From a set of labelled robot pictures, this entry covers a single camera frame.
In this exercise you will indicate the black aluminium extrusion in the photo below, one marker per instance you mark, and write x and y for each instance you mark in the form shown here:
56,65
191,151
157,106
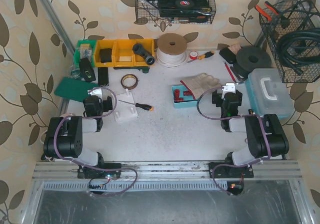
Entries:
103,76

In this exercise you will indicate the yellow storage bin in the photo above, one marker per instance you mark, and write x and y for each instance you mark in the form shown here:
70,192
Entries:
122,52

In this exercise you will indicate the white peg base plate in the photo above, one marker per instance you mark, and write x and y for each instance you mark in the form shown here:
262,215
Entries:
125,108

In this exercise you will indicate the white cable spool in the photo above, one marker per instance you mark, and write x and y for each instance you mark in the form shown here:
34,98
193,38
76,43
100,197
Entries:
171,50

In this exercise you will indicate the black sanding block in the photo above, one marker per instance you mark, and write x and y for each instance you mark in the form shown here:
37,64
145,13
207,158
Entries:
228,55

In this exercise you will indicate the green pipe wrench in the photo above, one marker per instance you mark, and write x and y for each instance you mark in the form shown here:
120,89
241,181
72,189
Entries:
144,69

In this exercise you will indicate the yellow black screwdriver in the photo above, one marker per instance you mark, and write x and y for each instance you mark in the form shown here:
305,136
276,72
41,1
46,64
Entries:
203,56

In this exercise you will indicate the black digital meter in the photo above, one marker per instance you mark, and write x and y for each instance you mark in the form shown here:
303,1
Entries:
86,70

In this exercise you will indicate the black orange screwdriver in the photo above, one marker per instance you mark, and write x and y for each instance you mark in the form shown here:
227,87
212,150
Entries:
138,105

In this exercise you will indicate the brown tape roll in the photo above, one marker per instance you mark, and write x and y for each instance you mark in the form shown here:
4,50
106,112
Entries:
129,81

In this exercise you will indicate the green storage bin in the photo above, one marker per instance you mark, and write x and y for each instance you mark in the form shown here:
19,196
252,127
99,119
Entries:
84,49

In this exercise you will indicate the canvas work glove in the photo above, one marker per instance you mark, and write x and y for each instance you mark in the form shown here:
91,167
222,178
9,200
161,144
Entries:
200,83

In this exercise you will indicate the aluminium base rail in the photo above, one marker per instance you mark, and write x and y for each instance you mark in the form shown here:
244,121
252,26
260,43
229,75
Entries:
158,176

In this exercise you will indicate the top wire basket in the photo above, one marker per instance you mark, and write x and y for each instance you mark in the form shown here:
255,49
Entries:
167,13

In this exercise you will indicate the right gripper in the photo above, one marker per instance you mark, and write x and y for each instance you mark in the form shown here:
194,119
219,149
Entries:
216,98

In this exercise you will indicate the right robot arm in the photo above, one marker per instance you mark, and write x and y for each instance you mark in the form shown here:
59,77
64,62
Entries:
264,138

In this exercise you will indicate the red large spring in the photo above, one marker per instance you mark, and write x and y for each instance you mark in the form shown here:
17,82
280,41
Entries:
187,93
176,93

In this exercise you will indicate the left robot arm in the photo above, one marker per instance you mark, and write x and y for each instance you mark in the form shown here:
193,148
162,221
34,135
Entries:
66,142

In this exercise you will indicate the orange handled pliers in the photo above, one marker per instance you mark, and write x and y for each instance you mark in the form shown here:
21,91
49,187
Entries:
264,12

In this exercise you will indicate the red white tape roll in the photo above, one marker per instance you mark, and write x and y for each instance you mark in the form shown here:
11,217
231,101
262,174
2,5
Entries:
193,55

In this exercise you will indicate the black electrical tape roll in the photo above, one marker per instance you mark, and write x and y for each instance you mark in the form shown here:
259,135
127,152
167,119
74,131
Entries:
184,4

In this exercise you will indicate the teal clear toolbox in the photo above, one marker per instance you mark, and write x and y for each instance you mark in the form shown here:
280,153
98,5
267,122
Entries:
267,94

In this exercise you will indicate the wire basket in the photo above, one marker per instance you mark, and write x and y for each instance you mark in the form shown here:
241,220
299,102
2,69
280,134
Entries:
167,13
293,39

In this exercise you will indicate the grey pipe fitting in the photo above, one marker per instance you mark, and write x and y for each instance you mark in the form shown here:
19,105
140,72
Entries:
139,50

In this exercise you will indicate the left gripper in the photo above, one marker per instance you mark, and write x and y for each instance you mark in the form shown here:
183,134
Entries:
107,103

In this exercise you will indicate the teal plastic spring tray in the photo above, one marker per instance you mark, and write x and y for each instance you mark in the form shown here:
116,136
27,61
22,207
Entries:
182,97

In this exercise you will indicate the black spool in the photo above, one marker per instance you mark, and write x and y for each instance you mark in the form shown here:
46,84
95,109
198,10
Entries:
249,58

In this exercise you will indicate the right wire basket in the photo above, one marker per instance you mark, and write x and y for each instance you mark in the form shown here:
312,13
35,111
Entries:
293,39

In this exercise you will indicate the black box in bin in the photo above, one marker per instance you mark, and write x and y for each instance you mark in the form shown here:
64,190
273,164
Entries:
105,55

